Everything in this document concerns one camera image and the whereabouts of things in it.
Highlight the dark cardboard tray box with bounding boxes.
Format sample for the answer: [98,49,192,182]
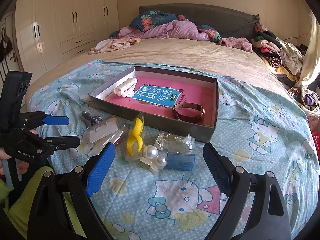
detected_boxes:
[89,66,219,142]

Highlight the hanging bags on door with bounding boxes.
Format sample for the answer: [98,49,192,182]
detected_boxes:
[0,27,14,81]

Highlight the beige bed cover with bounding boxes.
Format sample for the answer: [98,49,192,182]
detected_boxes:
[25,39,291,102]

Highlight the cream hair claw clip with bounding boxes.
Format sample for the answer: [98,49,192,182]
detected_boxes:
[113,77,138,98]

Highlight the cream curtain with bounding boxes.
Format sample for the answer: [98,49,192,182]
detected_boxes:
[296,12,320,87]

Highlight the pile of clothes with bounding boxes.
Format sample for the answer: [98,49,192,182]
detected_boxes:
[251,23,304,82]

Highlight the gold jewelry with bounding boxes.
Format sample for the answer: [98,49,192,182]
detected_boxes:
[154,132,196,154]

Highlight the blue pill box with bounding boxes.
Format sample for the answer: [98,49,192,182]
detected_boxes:
[167,153,195,171]

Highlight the purple blanket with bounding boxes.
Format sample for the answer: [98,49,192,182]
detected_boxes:
[118,20,210,41]

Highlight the earring cards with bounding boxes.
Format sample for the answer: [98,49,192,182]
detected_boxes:
[80,118,124,157]

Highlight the dark green headboard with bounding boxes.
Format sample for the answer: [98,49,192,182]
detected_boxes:
[139,3,260,41]

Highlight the brown leather wristwatch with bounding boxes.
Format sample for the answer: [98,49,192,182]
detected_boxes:
[172,102,206,124]

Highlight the pearl hair clip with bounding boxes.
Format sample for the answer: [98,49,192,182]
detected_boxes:
[140,145,167,175]

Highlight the cream wardrobe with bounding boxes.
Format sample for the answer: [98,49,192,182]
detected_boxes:
[15,0,119,82]

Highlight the pink cream clothing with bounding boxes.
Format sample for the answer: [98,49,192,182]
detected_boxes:
[88,37,142,54]

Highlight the left hand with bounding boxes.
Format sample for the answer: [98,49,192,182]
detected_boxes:
[1,127,41,179]

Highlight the pink book with blue label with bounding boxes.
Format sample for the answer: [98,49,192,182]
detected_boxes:
[104,75,216,126]

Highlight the green sleeve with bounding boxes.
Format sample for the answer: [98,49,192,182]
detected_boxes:
[1,166,87,239]

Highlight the hello kitty blue bedsheet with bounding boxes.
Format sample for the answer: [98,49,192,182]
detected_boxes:
[28,60,319,239]

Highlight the basket with purple cloth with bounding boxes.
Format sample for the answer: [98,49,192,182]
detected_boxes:
[288,86,319,118]

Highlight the floral dark pillow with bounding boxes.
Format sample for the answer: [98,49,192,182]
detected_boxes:
[129,9,187,31]

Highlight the pink fuzzy garment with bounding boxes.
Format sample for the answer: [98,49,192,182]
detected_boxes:
[219,37,253,53]

